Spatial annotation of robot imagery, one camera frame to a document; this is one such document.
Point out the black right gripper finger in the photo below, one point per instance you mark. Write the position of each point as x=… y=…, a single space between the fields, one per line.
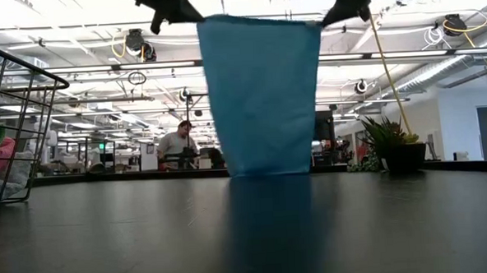
x=339 y=11
x=365 y=9

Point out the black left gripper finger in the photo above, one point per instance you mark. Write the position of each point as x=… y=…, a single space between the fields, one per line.
x=158 y=21
x=186 y=13

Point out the blue microfiber towel white tag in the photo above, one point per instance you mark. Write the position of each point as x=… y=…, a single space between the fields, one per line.
x=262 y=98

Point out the black monitor screen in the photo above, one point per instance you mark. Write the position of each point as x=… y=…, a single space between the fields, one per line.
x=325 y=126

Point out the person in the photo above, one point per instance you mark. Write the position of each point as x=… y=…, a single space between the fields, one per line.
x=174 y=143

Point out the small potted succulent plant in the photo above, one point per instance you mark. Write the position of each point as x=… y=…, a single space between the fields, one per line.
x=396 y=154

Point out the black metal frame rig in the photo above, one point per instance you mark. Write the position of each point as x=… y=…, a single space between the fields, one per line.
x=188 y=104

